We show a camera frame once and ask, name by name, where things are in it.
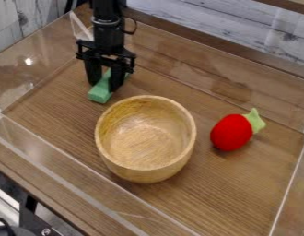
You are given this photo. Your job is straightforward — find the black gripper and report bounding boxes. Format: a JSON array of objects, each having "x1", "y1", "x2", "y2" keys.
[{"x1": 76, "y1": 16, "x2": 136, "y2": 92}]

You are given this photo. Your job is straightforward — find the green rectangular block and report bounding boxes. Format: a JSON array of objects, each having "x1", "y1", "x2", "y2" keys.
[{"x1": 88, "y1": 70, "x2": 113, "y2": 104}]

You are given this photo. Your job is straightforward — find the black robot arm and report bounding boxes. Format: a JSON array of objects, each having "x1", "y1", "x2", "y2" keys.
[{"x1": 76, "y1": 0, "x2": 137, "y2": 92}]

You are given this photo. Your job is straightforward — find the wooden bowl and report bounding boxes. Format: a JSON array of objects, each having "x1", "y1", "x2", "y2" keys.
[{"x1": 95, "y1": 95, "x2": 197, "y2": 183}]

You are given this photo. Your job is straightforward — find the red plush strawberry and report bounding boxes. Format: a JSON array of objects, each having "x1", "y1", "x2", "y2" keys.
[{"x1": 211, "y1": 108, "x2": 267, "y2": 151}]

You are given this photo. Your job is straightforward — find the clear acrylic corner bracket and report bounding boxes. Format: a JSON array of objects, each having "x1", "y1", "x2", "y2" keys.
[{"x1": 69, "y1": 12, "x2": 93, "y2": 41}]

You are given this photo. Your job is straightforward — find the clear acrylic tray wall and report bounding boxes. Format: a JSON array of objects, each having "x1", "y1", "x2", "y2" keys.
[{"x1": 0, "y1": 13, "x2": 304, "y2": 236}]

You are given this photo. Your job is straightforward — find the black table leg bracket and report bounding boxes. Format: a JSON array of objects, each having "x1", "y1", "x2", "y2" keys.
[{"x1": 20, "y1": 195, "x2": 63, "y2": 236}]

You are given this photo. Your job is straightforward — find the black cable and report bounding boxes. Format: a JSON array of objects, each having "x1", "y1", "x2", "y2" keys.
[{"x1": 0, "y1": 215, "x2": 16, "y2": 236}]

